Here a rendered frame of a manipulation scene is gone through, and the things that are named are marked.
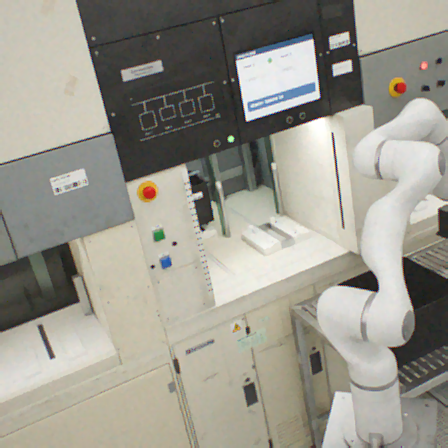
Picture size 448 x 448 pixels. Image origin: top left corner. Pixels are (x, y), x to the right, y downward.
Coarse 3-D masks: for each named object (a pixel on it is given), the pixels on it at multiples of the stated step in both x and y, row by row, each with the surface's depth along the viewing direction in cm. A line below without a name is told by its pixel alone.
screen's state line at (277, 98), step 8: (296, 88) 202; (304, 88) 204; (312, 88) 205; (272, 96) 199; (280, 96) 201; (288, 96) 202; (296, 96) 203; (248, 104) 197; (256, 104) 198; (264, 104) 199; (272, 104) 200; (248, 112) 197
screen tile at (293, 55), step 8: (296, 48) 198; (280, 56) 196; (288, 56) 198; (296, 56) 199; (304, 56) 200; (280, 64) 197; (304, 64) 201; (312, 64) 202; (280, 72) 198; (288, 72) 199; (296, 72) 201; (304, 72) 202; (312, 72) 203; (288, 80) 200; (296, 80) 202
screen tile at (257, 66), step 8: (272, 56) 195; (248, 64) 193; (256, 64) 194; (264, 64) 195; (272, 64) 196; (248, 72) 193; (256, 72) 195; (272, 72) 197; (264, 80) 197; (272, 80) 198; (248, 88) 195; (256, 88) 196; (264, 88) 197; (272, 88) 199; (248, 96) 196
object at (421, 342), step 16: (368, 272) 205; (416, 272) 206; (432, 272) 198; (368, 288) 207; (416, 288) 209; (432, 288) 201; (416, 304) 207; (432, 304) 183; (416, 320) 182; (432, 320) 185; (416, 336) 184; (432, 336) 187; (400, 352) 183; (416, 352) 186
